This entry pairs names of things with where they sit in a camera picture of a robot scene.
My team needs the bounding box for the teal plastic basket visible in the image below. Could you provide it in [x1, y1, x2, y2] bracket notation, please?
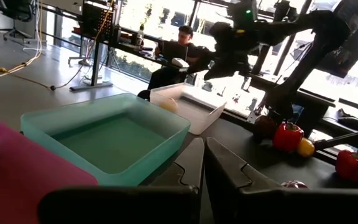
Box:
[20, 93, 191, 187]

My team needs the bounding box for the white plastic bottle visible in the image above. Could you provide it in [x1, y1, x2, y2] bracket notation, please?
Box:
[135, 24, 145, 47]

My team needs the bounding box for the black table mat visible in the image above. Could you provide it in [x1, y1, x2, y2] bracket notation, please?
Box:
[141, 117, 358, 224]

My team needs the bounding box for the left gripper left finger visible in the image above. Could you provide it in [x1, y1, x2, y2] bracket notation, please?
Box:
[37, 137, 206, 224]

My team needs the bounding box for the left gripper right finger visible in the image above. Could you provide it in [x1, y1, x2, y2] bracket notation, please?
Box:
[204, 136, 358, 224]

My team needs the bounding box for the white plastic basket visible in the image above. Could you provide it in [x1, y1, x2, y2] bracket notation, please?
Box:
[149, 82, 228, 136]

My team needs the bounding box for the small white desk object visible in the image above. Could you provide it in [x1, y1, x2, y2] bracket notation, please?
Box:
[171, 57, 190, 69]

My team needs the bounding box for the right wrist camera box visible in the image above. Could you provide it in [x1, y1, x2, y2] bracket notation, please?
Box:
[227, 0, 259, 30]

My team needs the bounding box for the red bell pepper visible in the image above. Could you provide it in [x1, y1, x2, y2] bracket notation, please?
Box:
[335, 149, 358, 182]
[272, 121, 305, 153]

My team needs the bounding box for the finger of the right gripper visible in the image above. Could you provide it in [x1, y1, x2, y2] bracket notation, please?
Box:
[203, 60, 251, 81]
[186, 49, 218, 75]

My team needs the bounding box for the person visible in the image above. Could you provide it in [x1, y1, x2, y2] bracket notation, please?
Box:
[137, 25, 204, 101]

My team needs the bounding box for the black office chair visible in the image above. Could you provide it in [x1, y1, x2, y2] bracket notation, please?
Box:
[0, 0, 37, 41]

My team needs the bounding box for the black pegboard panel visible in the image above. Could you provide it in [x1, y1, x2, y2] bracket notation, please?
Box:
[81, 0, 114, 40]

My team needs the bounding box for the yellow floor cable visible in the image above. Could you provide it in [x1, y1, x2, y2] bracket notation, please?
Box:
[0, 0, 43, 80]

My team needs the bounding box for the yellow lemon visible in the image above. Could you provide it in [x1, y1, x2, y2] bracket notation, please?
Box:
[159, 97, 179, 113]
[296, 138, 316, 158]

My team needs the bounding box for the dark red apple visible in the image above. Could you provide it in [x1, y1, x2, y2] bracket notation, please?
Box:
[280, 179, 309, 190]
[253, 114, 278, 141]

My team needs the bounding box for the pink plastic basket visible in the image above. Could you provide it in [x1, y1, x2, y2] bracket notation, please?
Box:
[0, 121, 99, 224]

